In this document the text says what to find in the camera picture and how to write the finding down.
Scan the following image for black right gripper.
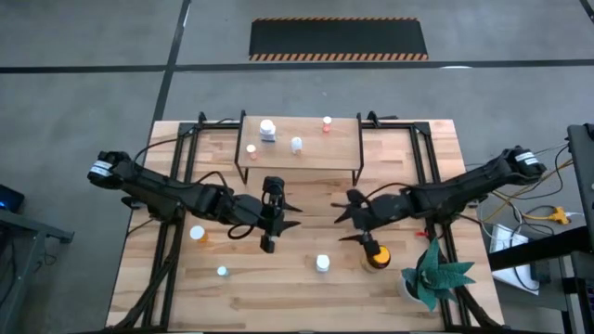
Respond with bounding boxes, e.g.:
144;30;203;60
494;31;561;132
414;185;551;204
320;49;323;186
329;187;415;255

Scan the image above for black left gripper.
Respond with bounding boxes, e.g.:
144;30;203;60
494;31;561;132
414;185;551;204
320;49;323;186
252;175;304;255

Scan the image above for amber bottle yellow cap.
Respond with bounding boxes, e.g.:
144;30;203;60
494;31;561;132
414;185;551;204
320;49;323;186
360;244;393;274

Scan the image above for orange pill bottle white cap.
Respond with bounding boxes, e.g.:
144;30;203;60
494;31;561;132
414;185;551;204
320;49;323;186
188;225;209;244

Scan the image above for wooden shelf black metal legs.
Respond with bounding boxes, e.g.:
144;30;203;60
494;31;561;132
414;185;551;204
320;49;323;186
234;109;366;186

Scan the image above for green artificial plant white pot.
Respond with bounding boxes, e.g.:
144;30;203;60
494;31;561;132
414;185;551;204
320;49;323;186
399;237;478;313

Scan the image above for white papers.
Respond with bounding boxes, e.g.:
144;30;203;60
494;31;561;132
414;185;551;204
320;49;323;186
489;223;542;296

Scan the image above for black hazard-striped floor mat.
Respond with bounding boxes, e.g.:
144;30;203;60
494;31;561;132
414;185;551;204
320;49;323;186
248;17;430;62

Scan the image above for black equipment stand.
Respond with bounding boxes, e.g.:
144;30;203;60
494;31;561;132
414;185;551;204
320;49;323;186
486;122;594;334

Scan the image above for grey metal stand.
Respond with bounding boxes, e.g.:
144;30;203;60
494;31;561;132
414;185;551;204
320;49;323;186
0;208;75;334

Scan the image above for black device blue light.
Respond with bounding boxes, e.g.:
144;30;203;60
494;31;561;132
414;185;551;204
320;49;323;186
0;184;25;213

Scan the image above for black metal table frame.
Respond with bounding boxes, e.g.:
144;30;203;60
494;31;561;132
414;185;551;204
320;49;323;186
110;109;502;333

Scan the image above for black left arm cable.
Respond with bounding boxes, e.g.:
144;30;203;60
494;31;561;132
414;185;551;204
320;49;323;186
133;137;255;241

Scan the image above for yellow power cord splitter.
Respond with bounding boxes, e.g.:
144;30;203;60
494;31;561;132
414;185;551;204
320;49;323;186
482;157;576;227

